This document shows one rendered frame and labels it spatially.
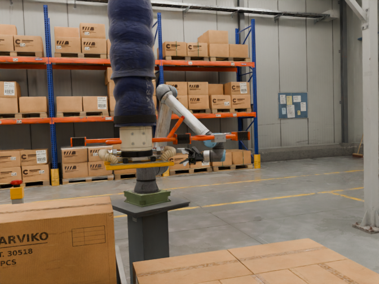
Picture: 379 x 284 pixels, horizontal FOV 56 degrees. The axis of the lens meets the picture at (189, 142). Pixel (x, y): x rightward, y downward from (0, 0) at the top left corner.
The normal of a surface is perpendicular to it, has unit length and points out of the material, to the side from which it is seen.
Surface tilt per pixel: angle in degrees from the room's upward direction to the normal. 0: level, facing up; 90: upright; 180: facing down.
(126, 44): 73
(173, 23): 90
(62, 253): 90
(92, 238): 90
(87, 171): 90
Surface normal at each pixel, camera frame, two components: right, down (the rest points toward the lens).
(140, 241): -0.78, 0.06
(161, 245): 0.62, 0.02
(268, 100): 0.33, 0.04
